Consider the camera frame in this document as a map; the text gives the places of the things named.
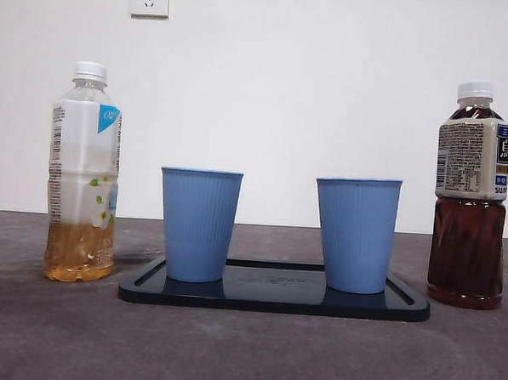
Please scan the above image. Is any dark blue rectangular tray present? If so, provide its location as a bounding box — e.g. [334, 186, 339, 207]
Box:
[116, 252, 433, 323]

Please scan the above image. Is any dark oolong tea bottle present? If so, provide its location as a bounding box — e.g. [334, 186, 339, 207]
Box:
[425, 78, 508, 312]

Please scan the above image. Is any clear jasmine tea bottle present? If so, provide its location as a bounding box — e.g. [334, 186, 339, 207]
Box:
[43, 59, 126, 285]

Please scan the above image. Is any blue ribbed plastic cup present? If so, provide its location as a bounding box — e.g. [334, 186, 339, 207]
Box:
[154, 165, 245, 286]
[309, 173, 404, 296]

